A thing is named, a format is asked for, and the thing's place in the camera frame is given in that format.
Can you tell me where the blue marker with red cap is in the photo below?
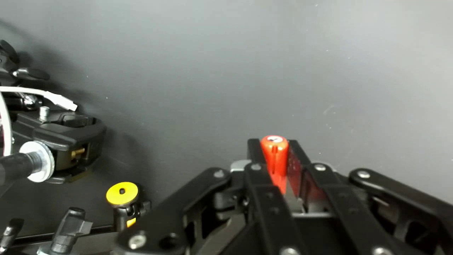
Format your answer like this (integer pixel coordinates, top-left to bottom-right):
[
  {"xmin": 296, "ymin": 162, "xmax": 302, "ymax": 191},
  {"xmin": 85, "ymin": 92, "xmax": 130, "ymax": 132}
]
[{"xmin": 259, "ymin": 135, "xmax": 290, "ymax": 196}]

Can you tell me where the black camera rig equipment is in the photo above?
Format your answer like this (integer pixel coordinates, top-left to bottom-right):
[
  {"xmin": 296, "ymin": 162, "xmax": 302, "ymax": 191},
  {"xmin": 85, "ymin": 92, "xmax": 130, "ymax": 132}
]
[{"xmin": 0, "ymin": 40, "xmax": 153, "ymax": 255}]

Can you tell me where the yellow round knob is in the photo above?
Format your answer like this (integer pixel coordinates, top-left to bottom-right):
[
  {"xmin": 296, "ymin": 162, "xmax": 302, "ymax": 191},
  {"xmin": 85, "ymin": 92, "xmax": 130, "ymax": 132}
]
[{"xmin": 105, "ymin": 181, "xmax": 142, "ymax": 208}]

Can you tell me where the white cable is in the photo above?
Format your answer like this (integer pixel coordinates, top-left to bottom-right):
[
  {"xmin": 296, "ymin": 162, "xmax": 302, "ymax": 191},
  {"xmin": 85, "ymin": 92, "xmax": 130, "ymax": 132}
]
[{"xmin": 0, "ymin": 85, "xmax": 79, "ymax": 159}]

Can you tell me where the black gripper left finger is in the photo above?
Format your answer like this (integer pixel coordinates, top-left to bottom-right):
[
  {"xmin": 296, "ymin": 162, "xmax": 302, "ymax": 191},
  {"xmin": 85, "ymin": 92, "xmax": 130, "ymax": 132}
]
[{"xmin": 112, "ymin": 138, "xmax": 307, "ymax": 255}]

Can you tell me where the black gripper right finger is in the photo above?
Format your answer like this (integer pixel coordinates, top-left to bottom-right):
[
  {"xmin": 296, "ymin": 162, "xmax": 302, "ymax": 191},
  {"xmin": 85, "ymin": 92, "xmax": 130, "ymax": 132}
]
[{"xmin": 288, "ymin": 139, "xmax": 453, "ymax": 255}]

